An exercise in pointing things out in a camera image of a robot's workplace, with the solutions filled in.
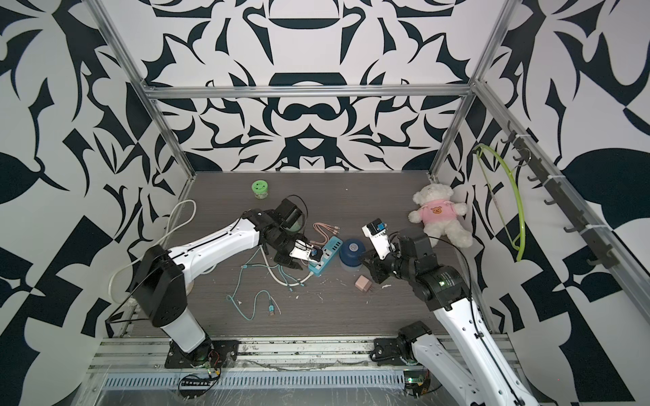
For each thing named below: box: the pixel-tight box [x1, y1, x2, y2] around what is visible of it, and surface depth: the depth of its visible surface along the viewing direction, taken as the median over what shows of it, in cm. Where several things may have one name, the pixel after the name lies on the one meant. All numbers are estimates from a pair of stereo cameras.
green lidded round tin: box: [251, 179, 269, 200], surface depth 110 cm
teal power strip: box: [308, 235, 344, 278], surface depth 91 cm
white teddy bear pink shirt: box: [407, 182, 474, 248], surface depth 101 cm
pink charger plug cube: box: [354, 274, 375, 293], surface depth 87 cm
